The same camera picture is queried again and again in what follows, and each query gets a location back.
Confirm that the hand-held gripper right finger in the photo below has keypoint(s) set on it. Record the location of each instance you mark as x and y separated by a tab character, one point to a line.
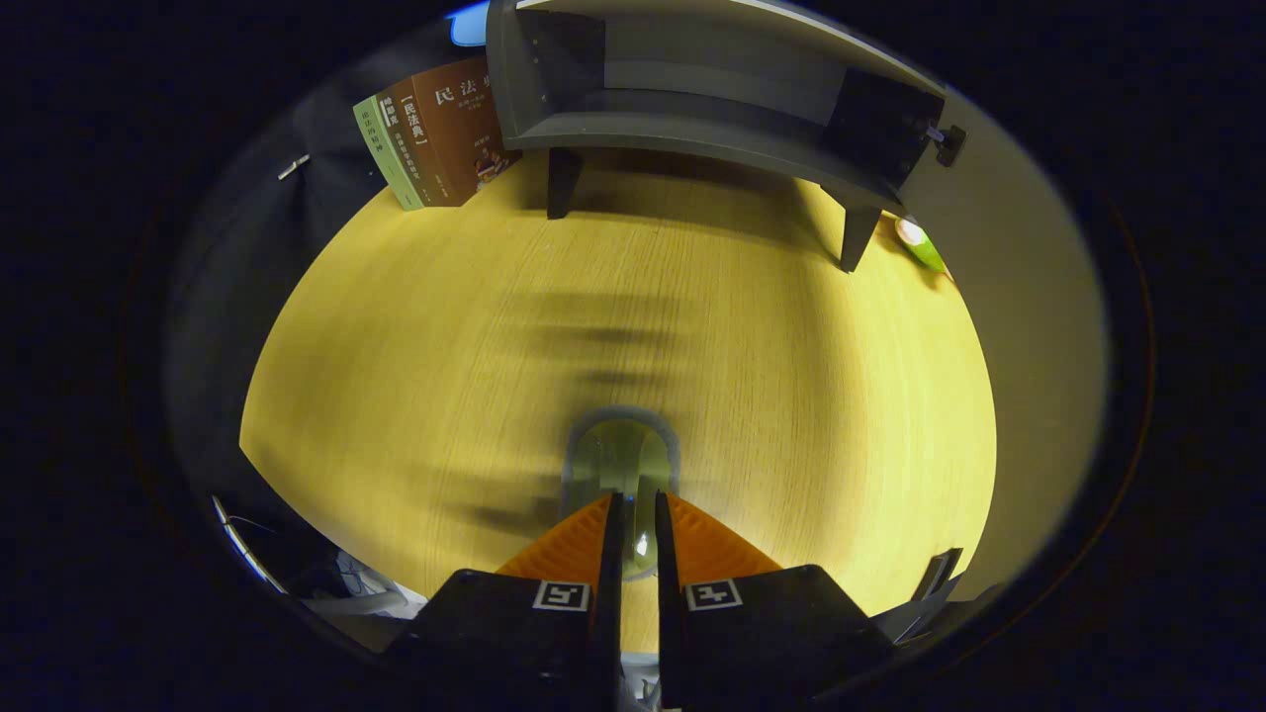
671	633

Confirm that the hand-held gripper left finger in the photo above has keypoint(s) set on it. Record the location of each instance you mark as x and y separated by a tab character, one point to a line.
606	613

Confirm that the green and pink plush toy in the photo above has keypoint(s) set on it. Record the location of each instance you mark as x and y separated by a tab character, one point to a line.
922	247

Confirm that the grey cabinet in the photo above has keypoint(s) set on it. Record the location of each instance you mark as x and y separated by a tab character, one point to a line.
682	143

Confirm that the dark green book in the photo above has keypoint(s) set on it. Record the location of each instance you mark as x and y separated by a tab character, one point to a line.
401	148

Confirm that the brown book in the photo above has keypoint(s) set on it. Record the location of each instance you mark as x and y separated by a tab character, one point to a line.
460	119

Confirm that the light green book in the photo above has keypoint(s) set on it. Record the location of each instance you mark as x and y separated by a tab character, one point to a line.
376	148

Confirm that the small white clip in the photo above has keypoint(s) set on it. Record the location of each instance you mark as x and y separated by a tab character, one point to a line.
294	166

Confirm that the small black bracket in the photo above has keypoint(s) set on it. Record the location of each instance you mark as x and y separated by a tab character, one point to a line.
954	559

